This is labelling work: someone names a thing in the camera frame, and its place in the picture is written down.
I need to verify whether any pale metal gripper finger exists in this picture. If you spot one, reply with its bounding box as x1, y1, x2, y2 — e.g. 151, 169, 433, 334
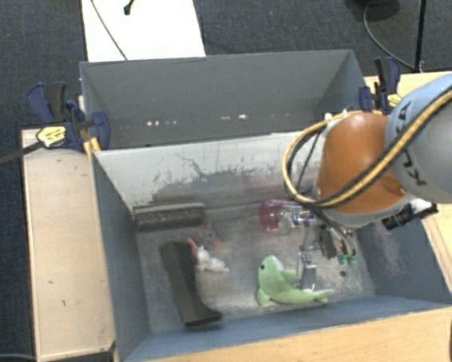
295, 250, 314, 276
299, 264, 321, 293

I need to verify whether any green toy dolphin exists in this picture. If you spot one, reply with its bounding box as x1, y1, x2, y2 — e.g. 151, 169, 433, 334
251, 248, 337, 311

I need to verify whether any pink clear glass thing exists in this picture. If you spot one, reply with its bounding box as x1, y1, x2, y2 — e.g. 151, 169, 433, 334
257, 197, 293, 234

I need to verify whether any white toy animal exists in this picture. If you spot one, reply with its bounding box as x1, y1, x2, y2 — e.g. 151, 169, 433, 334
193, 243, 231, 277

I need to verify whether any grey toy animal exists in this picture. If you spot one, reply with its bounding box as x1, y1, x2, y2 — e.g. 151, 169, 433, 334
196, 223, 222, 249

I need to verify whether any black flat block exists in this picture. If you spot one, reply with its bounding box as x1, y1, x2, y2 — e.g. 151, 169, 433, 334
158, 236, 225, 330

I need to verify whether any dark green flat block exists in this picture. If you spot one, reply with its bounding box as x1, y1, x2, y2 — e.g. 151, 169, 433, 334
132, 199, 209, 235

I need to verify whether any grey metal bin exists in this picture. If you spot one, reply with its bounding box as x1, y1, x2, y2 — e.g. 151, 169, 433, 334
77, 25, 452, 362

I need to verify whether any pale wood board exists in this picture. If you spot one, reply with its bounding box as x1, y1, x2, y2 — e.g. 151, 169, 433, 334
12, 121, 119, 362

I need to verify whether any black cylinder on white bracket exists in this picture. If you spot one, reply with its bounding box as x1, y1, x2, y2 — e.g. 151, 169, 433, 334
379, 197, 440, 232

